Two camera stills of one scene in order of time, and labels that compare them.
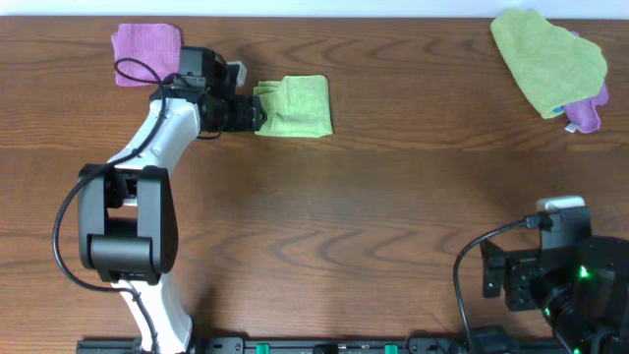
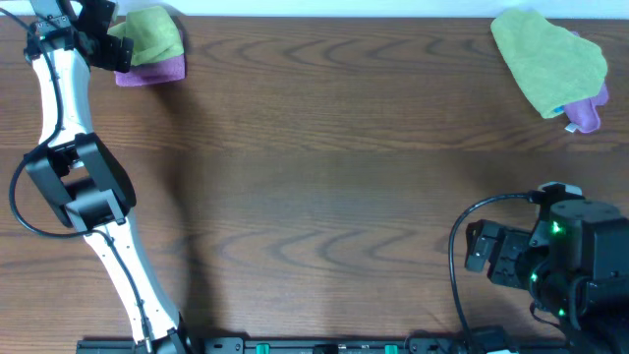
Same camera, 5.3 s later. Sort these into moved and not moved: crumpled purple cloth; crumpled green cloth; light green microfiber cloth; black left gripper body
Moved: black left gripper body; light green microfiber cloth
Not moved: crumpled purple cloth; crumpled green cloth
